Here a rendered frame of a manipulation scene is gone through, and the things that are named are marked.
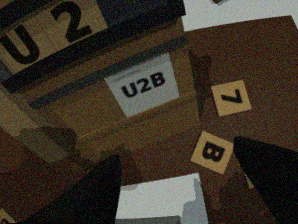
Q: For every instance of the white paper ticket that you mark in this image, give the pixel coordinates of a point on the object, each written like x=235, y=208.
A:
x=144, y=85

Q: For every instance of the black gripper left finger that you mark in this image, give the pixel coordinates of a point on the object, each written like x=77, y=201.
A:
x=92, y=200

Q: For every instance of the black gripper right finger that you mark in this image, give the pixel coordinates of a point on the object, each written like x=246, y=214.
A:
x=274, y=173

